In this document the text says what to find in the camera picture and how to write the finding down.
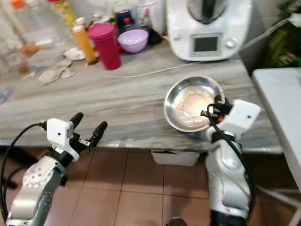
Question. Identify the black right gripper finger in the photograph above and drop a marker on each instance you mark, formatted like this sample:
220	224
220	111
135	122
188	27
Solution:
218	100

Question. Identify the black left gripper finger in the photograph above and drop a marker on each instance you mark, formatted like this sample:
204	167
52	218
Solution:
76	118
99	133

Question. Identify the steel bowl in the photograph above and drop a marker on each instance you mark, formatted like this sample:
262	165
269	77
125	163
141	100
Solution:
188	101

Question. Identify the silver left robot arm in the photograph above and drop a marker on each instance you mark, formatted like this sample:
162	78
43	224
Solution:
40	183

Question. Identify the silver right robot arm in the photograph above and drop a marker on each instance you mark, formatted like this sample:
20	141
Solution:
225	174

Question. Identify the white crumpled cloth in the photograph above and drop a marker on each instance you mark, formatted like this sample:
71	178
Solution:
54	75

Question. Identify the white table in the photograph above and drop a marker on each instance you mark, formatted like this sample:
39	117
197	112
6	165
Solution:
280	103

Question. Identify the white tray under counter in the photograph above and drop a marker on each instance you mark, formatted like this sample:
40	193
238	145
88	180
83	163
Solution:
174	157

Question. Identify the orange sauce bottle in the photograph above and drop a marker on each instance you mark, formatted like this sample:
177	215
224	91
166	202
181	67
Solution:
85	47

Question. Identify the white kitchen machine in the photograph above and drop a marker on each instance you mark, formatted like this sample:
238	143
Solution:
216	28

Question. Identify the magenta plastic tumbler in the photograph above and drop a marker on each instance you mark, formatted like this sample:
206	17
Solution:
106	49

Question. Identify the green leafy plant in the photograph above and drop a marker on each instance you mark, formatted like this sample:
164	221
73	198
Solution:
282	47

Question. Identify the lilac plastic bowl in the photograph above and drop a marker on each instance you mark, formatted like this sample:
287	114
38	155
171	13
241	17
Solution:
132	42

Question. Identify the clear bottle orange cap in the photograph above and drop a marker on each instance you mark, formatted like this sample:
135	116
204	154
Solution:
30	28

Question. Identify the yellow oil bottle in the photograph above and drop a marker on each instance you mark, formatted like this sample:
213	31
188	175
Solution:
63	12

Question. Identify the dark blue box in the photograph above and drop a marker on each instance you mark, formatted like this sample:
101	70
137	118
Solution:
124	21

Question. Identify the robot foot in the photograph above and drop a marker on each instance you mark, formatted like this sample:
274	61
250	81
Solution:
177	221

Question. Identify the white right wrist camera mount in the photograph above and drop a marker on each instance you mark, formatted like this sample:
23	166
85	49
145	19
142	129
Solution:
242	115

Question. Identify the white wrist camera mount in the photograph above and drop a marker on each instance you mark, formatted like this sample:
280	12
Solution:
242	115
60	134

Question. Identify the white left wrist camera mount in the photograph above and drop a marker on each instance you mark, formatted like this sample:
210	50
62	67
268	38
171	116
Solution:
60	134

